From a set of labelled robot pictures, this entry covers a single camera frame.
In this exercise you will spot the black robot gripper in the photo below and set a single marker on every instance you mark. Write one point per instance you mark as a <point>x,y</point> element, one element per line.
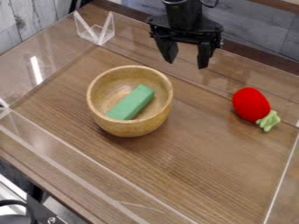
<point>204,33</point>

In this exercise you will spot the red plush strawberry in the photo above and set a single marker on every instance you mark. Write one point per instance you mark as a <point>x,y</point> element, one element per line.
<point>254,109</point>

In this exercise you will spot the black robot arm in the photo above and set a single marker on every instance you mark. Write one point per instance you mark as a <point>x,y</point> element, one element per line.
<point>185,25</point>

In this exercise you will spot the wooden bowl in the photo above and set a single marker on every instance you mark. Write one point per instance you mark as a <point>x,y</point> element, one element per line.
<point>111,86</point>

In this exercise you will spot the green rectangular block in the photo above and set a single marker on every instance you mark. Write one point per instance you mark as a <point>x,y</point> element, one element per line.
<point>133,103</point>

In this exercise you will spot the black equipment lower left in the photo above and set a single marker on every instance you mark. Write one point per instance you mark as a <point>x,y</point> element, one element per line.
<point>31,212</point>

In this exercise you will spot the clear acrylic corner bracket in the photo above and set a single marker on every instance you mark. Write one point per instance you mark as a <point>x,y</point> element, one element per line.
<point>97,34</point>

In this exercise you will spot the clear acrylic tray wall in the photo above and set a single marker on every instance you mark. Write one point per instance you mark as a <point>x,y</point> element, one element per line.
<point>208,169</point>

